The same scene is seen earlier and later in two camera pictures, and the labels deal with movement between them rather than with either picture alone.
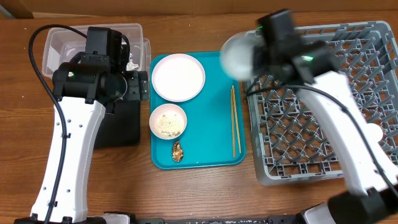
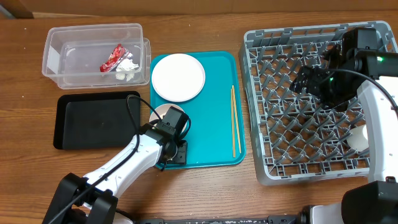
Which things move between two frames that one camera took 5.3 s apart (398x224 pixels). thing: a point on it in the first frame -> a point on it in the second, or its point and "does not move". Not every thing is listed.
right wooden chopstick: [236, 117] does not move
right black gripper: [258, 66] -> [314, 73]
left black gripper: [138, 84] -> [181, 156]
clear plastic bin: [62, 45] does not move
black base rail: [270, 219] does not move
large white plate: [178, 78] does not move
